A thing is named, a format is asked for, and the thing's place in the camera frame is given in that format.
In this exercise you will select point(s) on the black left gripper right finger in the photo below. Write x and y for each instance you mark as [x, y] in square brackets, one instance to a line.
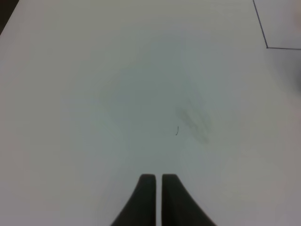
[178, 208]

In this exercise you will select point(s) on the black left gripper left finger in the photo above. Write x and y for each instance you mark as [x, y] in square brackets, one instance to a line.
[140, 209]

